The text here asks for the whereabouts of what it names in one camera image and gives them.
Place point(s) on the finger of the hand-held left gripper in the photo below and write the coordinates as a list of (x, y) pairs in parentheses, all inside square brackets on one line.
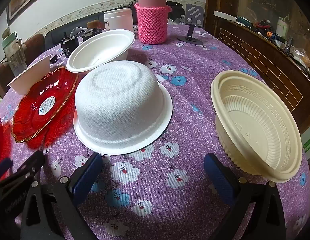
[(3, 165), (32, 165)]

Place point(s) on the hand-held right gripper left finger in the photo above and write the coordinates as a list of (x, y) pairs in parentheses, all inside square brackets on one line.
[(87, 177)]

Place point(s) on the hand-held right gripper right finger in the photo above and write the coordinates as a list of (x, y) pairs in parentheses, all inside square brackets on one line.
[(219, 180)]

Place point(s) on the cream ribbed plastic bowl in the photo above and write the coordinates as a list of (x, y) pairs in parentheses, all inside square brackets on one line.
[(257, 135)]

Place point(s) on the purple floral tablecloth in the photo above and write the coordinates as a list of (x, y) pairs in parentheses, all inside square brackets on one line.
[(185, 120)]

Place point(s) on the red glass plate with label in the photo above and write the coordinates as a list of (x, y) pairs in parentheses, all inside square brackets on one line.
[(57, 85)]

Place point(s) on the white textured paper bowl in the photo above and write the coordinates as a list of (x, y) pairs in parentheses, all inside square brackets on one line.
[(120, 100)]

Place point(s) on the brown chair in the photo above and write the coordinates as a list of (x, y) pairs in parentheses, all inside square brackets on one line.
[(33, 46), (1, 80)]

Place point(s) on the green and white box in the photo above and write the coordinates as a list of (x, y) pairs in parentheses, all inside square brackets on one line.
[(308, 142)]

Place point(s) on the clear container with green lid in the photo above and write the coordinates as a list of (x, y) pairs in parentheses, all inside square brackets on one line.
[(13, 52)]

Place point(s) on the black power adapter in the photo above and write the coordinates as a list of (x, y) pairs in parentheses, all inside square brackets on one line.
[(68, 47)]

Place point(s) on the wooden brick-pattern partition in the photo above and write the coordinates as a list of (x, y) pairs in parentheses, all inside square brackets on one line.
[(269, 62)]

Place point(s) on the white smooth paper bowl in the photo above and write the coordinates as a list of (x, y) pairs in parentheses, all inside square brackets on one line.
[(100, 47)]

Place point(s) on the brown block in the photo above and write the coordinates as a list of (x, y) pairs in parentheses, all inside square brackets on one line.
[(95, 24)]

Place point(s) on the white plastic jar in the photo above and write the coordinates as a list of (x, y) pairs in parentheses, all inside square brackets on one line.
[(117, 20)]

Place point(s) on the teal box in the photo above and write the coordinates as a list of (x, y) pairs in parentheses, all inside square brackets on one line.
[(243, 21)]

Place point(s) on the white kettle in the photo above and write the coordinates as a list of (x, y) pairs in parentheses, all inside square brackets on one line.
[(282, 27)]

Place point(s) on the pink knitted bottle sleeve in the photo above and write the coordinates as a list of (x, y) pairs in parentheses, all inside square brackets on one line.
[(151, 25)]

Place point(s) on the grey phone stand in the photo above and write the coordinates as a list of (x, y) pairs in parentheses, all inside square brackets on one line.
[(193, 12)]

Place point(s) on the black bag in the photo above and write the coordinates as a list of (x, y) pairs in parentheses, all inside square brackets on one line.
[(175, 8)]

